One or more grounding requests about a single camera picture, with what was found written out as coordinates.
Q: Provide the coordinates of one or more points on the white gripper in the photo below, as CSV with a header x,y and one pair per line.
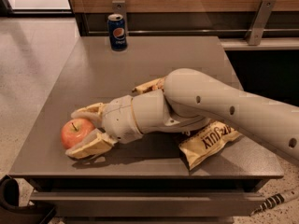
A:
x,y
119,118

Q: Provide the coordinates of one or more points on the red apple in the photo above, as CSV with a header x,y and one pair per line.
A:
x,y
74,131

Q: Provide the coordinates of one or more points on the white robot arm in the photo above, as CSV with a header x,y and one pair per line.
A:
x,y
187,101

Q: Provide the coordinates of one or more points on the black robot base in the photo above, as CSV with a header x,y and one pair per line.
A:
x,y
12,213

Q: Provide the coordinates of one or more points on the blue pepsi can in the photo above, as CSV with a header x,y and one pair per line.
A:
x,y
116,30

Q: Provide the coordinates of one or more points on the brown sea salt chip bag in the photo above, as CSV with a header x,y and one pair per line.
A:
x,y
207,141

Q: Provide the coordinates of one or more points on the left metal bracket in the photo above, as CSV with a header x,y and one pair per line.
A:
x,y
119,8

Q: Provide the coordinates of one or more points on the metal bracket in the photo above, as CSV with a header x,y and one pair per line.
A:
x,y
254,34
119,8

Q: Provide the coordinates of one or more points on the right metal bracket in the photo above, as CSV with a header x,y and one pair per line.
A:
x,y
254,34

